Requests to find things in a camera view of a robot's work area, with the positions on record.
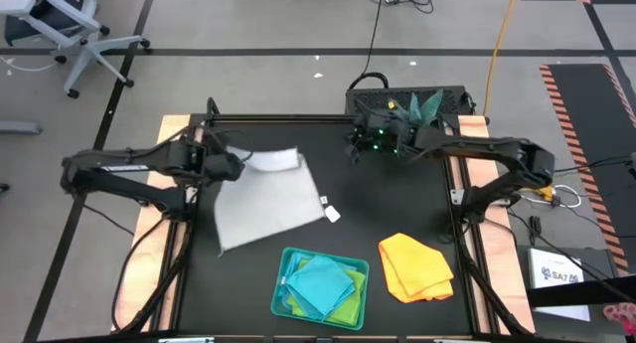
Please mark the white office chair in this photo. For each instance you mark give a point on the white office chair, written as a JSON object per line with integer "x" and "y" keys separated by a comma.
{"x": 74, "y": 22}

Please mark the white paper box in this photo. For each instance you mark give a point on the white paper box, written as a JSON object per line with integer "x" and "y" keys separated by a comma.
{"x": 554, "y": 263}

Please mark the silver metal bracket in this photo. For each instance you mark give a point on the silver metal bracket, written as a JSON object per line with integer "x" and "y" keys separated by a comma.
{"x": 454, "y": 196}

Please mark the green microfiber towel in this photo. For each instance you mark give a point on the green microfiber towel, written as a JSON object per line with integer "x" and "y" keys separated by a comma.
{"x": 353, "y": 308}

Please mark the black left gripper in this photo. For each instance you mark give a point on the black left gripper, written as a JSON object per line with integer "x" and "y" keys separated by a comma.
{"x": 223, "y": 166}

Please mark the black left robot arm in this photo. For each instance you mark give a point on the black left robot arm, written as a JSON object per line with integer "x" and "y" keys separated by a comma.
{"x": 139, "y": 171}

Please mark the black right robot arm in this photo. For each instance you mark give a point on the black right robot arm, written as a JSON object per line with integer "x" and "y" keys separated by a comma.
{"x": 487, "y": 154}

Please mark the orange microfiber towel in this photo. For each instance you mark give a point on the orange microfiber towel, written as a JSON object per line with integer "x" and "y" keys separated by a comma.
{"x": 412, "y": 268}

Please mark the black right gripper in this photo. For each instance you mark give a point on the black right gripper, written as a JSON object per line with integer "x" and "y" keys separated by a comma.
{"x": 380, "y": 139}

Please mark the yellow power splitter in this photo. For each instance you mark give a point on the yellow power splitter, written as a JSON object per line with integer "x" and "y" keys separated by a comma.
{"x": 546, "y": 191}

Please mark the grey microfiber towel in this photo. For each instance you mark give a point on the grey microfiber towel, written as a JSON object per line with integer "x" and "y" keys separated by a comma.
{"x": 268, "y": 199}

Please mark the black power adapter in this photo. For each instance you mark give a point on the black power adapter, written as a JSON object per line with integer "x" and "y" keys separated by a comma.
{"x": 534, "y": 223}

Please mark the black beam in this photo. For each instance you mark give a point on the black beam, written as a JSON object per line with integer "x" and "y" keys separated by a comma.
{"x": 571, "y": 293}

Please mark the grey floor bar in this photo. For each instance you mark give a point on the grey floor bar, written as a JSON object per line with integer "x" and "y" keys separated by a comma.
{"x": 20, "y": 127}

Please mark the teal microfiber towel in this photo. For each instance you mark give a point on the teal microfiber towel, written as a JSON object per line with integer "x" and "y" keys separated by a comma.
{"x": 318, "y": 283}

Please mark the black aluminium table frame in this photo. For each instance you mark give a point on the black aluminium table frame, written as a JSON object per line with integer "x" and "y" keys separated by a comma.
{"x": 298, "y": 118}

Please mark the pink patterned object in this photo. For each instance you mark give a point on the pink patterned object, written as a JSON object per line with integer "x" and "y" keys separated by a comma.
{"x": 621, "y": 315}

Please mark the black computer case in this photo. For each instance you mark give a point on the black computer case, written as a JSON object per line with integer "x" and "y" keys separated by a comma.
{"x": 367, "y": 100}

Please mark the teal plastic tray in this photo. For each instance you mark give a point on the teal plastic tray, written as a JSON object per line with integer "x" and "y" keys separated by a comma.
{"x": 276, "y": 308}

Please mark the green artificial plant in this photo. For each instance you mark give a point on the green artificial plant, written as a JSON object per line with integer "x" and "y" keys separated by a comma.
{"x": 427, "y": 107}

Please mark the black table clamp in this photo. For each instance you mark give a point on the black table clamp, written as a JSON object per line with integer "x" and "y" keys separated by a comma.
{"x": 512, "y": 200}

